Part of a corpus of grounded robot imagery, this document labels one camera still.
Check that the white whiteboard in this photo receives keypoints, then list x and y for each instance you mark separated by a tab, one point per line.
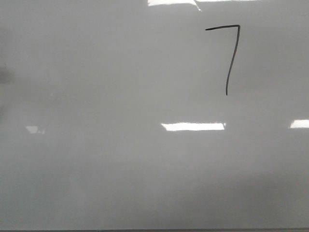
149	114

